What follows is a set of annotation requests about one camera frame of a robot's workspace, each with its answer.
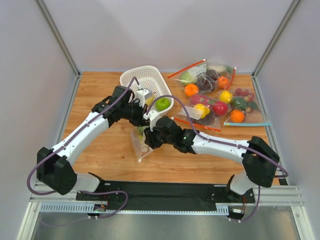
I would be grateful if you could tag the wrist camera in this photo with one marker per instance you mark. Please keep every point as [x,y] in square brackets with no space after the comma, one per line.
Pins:
[141,95]
[152,117]

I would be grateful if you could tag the green fake apple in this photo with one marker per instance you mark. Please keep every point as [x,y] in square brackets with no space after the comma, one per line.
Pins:
[162,104]

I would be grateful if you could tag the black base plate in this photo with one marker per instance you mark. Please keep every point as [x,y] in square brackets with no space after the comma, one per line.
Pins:
[159,196]

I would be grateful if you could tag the loose orange fake fruit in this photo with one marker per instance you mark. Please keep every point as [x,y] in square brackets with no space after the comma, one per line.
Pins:
[191,89]

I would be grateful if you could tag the yellow fake pear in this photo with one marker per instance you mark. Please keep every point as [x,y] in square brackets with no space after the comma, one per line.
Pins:
[148,101]

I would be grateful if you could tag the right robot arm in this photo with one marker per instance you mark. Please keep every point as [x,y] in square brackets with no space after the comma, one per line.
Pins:
[258,159]

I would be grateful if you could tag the back zip bag red seal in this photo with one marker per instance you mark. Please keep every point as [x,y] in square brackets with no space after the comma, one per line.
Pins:
[207,75]

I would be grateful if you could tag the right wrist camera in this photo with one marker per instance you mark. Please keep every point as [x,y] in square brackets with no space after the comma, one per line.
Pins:
[152,117]

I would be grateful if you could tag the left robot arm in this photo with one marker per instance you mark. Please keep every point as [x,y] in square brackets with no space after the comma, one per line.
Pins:
[55,165]

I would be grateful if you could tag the middle zip bag red seal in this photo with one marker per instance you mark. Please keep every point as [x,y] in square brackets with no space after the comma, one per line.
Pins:
[203,112]

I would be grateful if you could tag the clear dotted zip bag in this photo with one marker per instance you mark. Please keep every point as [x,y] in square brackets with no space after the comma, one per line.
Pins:
[138,138]

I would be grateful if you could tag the white perforated plastic basket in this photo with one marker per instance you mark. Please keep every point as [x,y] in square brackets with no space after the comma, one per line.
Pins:
[148,77]

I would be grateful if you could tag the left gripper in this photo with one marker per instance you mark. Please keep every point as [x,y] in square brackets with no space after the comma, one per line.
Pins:
[139,116]

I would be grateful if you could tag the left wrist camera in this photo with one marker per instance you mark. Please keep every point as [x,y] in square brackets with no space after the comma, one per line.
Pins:
[141,95]

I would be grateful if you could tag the right zip bag blue seal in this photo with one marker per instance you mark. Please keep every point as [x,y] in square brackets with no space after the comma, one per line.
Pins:
[244,109]

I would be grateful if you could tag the zip bag red seal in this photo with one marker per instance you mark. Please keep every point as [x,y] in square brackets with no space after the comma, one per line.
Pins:
[203,112]
[207,75]

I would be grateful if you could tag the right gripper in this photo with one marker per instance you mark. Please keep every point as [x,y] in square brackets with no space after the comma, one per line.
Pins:
[152,136]

